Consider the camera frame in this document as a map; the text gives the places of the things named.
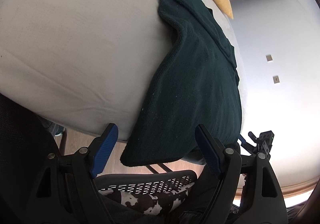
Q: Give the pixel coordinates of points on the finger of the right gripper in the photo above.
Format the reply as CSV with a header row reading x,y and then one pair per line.
x,y
261,200
74,176

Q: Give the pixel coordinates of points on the dark green knit sweater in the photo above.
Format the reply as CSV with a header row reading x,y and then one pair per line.
x,y
196,83

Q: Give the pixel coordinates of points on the black white patterned trousers leg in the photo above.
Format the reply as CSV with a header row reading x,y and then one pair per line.
x,y
150,204

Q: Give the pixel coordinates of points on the white bed sheet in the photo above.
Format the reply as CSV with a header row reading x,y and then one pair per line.
x,y
82,63

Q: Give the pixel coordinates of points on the wall socket plate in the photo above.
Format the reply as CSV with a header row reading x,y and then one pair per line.
x,y
276,79

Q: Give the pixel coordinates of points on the wall switch plate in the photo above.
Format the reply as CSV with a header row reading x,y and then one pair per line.
x,y
269,58

